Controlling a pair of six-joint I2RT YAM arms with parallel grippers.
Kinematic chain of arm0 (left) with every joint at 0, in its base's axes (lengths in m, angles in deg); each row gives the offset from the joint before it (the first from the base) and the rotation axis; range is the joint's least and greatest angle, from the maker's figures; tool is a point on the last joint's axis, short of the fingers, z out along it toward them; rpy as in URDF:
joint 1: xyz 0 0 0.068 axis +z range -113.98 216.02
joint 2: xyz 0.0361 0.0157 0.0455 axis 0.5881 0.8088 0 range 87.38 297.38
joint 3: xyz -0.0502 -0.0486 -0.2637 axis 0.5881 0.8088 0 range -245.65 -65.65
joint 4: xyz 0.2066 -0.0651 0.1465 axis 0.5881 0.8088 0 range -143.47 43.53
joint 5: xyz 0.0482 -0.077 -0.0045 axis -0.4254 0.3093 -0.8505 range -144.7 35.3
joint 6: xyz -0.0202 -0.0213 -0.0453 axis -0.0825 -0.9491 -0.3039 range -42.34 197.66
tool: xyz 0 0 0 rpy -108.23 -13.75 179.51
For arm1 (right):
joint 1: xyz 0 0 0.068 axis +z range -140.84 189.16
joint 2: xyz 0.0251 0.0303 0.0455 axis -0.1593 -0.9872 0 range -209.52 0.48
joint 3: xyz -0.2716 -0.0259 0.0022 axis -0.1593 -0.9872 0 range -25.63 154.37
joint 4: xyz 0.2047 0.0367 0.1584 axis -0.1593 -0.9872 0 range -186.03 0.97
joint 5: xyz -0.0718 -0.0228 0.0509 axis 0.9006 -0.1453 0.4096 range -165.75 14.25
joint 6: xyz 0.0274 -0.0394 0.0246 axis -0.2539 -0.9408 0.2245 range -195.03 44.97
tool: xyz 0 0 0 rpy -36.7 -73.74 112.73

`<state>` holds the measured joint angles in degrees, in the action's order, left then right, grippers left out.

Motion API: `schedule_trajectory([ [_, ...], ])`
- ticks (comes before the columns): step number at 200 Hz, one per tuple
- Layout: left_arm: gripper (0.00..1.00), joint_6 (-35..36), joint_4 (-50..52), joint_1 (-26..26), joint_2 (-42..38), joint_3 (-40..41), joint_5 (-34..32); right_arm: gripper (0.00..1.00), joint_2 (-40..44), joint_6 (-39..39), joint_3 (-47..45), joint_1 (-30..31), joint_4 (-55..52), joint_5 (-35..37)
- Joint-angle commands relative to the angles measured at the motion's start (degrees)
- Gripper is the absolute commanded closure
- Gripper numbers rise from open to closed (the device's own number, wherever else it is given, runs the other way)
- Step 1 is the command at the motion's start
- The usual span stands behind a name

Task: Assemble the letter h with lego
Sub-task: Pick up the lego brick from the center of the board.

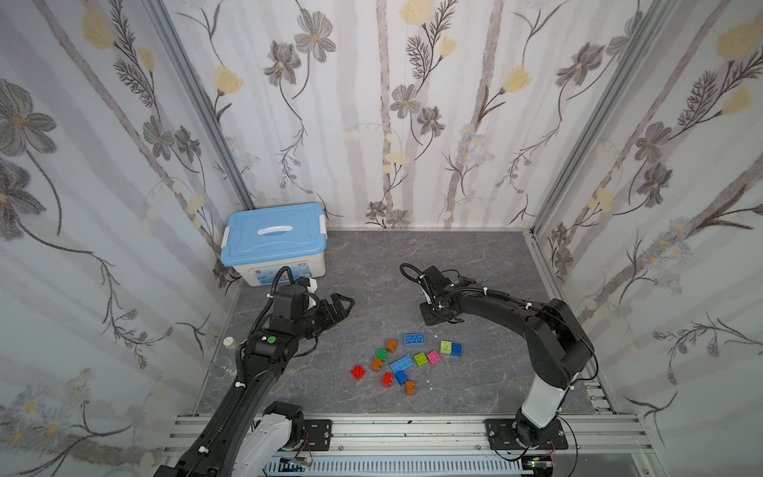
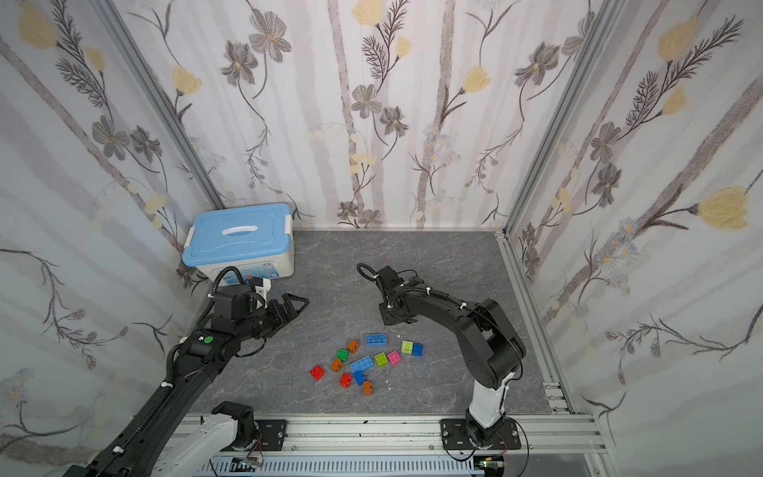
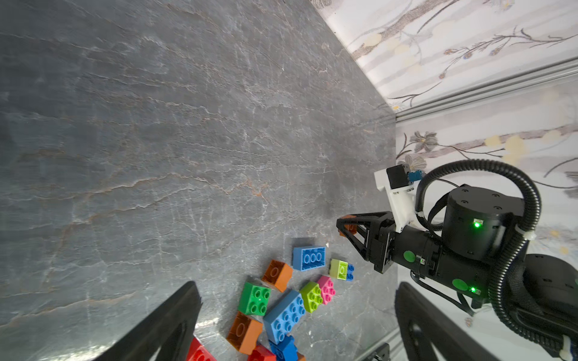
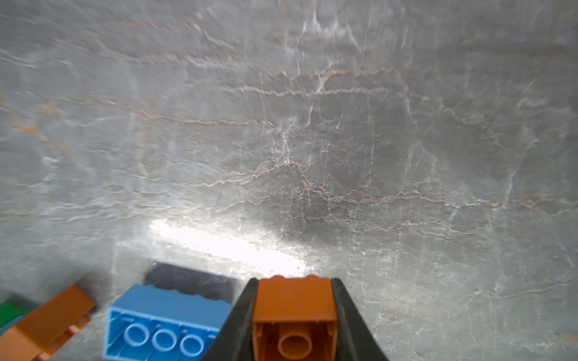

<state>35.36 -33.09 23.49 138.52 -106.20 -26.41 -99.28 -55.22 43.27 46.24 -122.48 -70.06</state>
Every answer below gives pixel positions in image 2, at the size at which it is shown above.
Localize red lego brick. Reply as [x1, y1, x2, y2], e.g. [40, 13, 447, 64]
[309, 365, 326, 382]
[340, 374, 353, 388]

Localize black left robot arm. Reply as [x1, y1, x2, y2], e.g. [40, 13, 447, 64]
[66, 266, 310, 476]

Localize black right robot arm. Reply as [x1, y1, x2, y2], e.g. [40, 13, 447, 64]
[357, 264, 527, 449]

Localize light blue long lego brick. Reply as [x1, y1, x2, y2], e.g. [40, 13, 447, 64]
[365, 333, 389, 347]

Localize pink lego brick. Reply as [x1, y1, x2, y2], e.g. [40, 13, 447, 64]
[387, 351, 401, 366]

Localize lime green lego brick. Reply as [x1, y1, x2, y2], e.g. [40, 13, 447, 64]
[374, 353, 389, 368]

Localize light blue long brick studs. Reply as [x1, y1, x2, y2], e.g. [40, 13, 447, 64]
[350, 356, 374, 373]

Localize blue lid storage box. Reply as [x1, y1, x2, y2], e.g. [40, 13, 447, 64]
[182, 203, 295, 279]

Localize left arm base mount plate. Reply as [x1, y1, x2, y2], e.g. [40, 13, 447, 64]
[230, 419, 288, 452]

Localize aluminium frame corner post right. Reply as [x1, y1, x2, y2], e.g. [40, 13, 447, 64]
[503, 0, 627, 237]

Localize aluminium frame corner post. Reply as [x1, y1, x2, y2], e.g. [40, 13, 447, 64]
[503, 0, 627, 237]
[89, 0, 226, 210]

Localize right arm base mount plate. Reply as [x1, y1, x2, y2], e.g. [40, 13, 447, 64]
[439, 417, 523, 451]

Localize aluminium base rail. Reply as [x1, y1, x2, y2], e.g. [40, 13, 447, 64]
[112, 412, 609, 477]

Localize aluminium frame corner post left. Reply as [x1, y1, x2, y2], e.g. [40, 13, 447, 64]
[89, 0, 226, 210]

